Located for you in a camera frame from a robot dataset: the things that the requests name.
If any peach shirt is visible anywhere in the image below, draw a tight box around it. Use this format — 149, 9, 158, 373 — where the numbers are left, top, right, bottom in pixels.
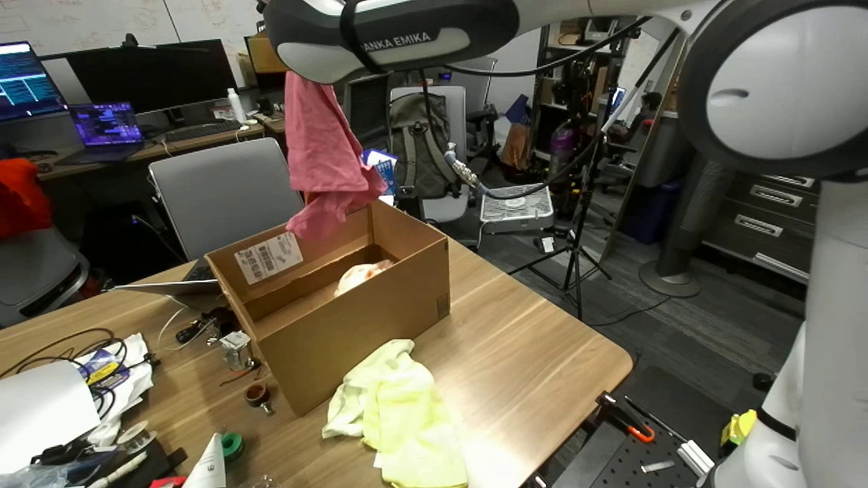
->
332, 257, 400, 299

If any pink cloth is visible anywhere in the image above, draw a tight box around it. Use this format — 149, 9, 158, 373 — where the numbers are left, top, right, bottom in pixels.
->
283, 67, 390, 256

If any yellow green cloth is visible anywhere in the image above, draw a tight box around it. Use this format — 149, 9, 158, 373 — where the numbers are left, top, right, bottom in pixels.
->
320, 337, 472, 488

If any blue printed box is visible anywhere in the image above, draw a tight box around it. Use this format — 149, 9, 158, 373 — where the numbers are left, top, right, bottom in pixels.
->
360, 146, 402, 207

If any brown cardboard box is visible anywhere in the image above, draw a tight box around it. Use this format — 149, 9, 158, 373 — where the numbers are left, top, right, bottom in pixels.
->
203, 197, 453, 418

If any white plastic case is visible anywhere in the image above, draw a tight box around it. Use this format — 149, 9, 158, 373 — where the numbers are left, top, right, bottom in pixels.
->
478, 184, 556, 228

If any olive grey backpack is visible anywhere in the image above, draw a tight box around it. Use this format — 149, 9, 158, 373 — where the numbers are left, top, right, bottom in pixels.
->
389, 90, 470, 207

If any black tripod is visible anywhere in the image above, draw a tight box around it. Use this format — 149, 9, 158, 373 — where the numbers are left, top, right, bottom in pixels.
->
505, 90, 653, 321

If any black shelf rack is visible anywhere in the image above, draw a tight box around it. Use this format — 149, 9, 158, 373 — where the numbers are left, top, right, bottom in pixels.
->
531, 35, 634, 192

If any grey padded chair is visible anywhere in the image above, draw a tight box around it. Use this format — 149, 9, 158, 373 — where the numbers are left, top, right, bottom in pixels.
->
147, 136, 307, 265

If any dark blue bin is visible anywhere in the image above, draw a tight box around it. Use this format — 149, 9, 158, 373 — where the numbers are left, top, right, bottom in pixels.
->
618, 180, 680, 247

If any small white adapter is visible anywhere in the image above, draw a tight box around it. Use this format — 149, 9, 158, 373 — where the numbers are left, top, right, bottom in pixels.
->
217, 329, 255, 368

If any small brown tape roll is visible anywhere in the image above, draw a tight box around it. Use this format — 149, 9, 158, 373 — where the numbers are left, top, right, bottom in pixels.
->
241, 379, 278, 418

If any small black tool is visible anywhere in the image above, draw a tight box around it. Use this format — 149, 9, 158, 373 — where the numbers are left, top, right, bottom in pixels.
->
175, 307, 240, 346

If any red black hand tool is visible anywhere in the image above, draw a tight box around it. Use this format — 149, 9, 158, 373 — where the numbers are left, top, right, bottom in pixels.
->
594, 388, 661, 448

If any green tape roll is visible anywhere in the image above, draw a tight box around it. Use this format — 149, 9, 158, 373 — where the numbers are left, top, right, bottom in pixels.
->
217, 429, 248, 462

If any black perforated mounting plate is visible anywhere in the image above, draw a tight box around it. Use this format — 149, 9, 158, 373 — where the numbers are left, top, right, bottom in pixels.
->
550, 418, 727, 488

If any white triangular paper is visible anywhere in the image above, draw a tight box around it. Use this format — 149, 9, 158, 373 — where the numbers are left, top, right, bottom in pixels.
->
180, 430, 227, 488

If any black monitor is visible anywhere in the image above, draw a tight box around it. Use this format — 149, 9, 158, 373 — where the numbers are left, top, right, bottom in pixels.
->
65, 39, 240, 117

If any small silver metal part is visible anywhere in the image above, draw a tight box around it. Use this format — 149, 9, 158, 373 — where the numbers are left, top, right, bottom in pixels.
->
675, 437, 718, 481

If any white cloth with yellow bits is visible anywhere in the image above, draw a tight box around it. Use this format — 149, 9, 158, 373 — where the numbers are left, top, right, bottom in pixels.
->
77, 333, 158, 429

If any dark grey drawer cabinet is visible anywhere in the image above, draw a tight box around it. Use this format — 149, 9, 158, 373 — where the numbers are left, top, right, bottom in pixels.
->
703, 170, 843, 287

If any laptop with purple screen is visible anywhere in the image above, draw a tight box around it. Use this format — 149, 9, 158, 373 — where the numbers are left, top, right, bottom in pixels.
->
69, 101, 147, 151

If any yellow green tape piece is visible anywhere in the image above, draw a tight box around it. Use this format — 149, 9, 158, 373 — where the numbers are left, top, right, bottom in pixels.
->
718, 406, 763, 451

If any grey chair seat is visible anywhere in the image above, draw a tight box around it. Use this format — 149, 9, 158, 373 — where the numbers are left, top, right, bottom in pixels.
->
0, 226, 93, 330

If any orange red jacket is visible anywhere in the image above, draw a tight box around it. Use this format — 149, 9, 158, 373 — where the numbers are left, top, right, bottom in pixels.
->
0, 158, 55, 242

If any lit blue purple monitor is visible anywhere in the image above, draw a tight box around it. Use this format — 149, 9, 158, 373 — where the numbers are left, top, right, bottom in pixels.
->
0, 39, 70, 125

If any black camera cable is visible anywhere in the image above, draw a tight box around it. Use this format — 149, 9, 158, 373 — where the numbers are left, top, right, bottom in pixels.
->
336, 0, 709, 197

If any grey pedestal stand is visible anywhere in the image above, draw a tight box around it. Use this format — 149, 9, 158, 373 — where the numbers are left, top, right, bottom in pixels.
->
637, 106, 755, 302

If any yellow green wrist camera bar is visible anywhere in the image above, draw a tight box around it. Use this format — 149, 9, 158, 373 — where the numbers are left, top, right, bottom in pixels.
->
241, 29, 291, 79

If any thin black table cable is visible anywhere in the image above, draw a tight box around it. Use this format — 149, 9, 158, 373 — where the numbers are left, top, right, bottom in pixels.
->
0, 326, 131, 382

